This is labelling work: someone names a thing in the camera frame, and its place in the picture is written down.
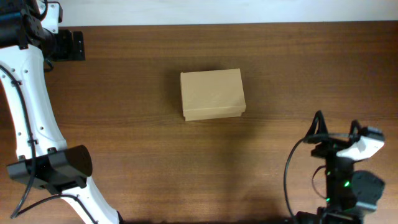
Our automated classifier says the brown cardboard box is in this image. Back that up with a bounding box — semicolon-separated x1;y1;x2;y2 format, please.
180;68;246;121

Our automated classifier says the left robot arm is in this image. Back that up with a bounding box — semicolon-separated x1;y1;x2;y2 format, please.
1;0;123;223

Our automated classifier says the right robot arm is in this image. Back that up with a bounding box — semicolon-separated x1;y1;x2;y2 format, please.
291;111;386;223

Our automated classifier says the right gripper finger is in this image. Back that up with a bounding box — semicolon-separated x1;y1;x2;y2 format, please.
304;110;328;144
349;119;361;140

